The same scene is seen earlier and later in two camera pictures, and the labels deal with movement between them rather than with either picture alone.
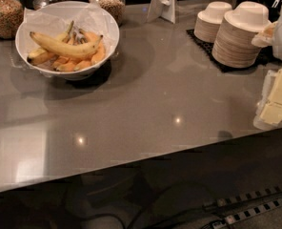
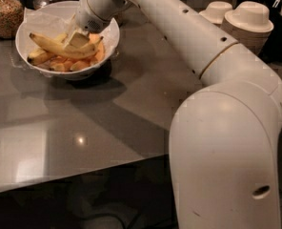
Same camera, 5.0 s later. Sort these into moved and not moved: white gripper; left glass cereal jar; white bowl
Moved: white gripper
Not moved: white bowl; left glass cereal jar
